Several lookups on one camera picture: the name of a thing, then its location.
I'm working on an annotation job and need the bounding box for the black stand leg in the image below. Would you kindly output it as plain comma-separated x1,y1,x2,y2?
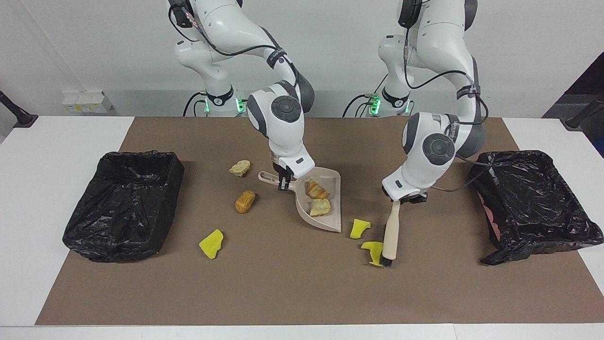
0,90,38,129
560,92,604,130

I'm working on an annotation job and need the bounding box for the brown bread roll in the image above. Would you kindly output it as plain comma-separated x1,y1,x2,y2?
235,190,257,214

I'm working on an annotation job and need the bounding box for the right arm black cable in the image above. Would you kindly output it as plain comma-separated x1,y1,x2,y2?
168,5,302,95

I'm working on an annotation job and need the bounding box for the left base black cable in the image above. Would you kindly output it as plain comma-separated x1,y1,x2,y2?
342,73,390,117

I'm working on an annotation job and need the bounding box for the beige hand brush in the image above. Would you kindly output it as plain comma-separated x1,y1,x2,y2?
381,199,402,268

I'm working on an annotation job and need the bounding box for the striped croissant piece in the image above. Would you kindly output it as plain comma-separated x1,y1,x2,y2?
306,179,330,200

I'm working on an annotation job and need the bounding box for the white wall socket box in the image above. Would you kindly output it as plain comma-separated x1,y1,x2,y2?
61,91,114,114

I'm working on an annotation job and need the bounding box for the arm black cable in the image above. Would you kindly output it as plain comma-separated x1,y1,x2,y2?
403,28,491,192
168,5,302,95

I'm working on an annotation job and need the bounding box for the right base black cable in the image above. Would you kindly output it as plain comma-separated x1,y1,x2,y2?
183,91,209,117

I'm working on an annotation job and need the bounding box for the brown table mat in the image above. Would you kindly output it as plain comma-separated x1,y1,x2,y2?
35,117,604,325

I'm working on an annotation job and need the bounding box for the base black cable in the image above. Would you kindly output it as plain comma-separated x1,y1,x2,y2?
183,91,209,117
342,73,390,117

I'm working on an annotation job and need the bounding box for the large yellow sponge piece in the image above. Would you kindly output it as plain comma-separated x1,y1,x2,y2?
361,241,385,268

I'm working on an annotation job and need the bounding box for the black bag lined pink bin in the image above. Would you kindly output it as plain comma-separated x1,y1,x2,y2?
468,150,604,265

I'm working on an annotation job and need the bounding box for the beige plastic dustpan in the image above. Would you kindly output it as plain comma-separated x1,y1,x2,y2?
258,166,342,233

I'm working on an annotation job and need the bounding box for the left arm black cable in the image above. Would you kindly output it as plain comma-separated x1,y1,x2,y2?
403,28,491,192

